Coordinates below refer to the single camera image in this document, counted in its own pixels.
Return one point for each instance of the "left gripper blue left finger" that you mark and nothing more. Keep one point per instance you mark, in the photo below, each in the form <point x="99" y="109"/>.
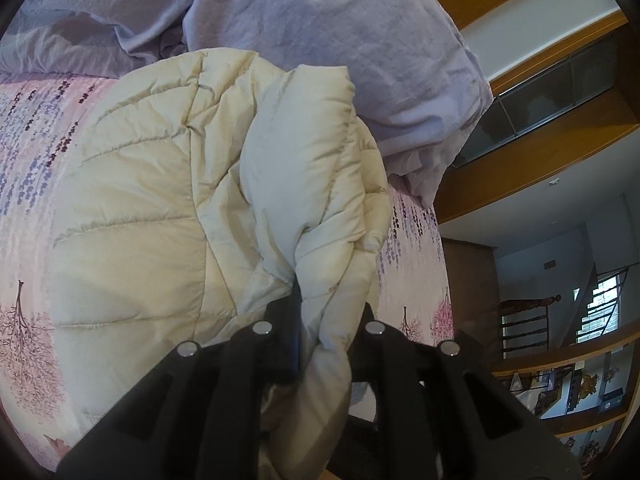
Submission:
<point x="196" y="414"/>

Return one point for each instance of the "lavender crumpled duvet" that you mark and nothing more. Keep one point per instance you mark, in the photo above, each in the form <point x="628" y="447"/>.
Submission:
<point x="419" y="87"/>

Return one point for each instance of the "pink floral bed sheet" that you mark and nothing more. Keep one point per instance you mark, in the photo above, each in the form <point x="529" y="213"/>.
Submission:
<point x="41" y="121"/>

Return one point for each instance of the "cream quilted down jacket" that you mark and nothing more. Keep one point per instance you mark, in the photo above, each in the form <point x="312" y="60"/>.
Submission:
<point x="201" y="188"/>

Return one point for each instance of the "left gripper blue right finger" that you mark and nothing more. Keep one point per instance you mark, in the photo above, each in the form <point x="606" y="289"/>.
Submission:
<point x="439" y="414"/>

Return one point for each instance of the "wooden glass cabinet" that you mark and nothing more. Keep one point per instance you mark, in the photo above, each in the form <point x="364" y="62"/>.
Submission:
<point x="565" y="79"/>

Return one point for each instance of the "wooden display shelf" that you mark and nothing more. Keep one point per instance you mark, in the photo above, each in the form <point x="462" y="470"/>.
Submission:
<point x="586" y="394"/>

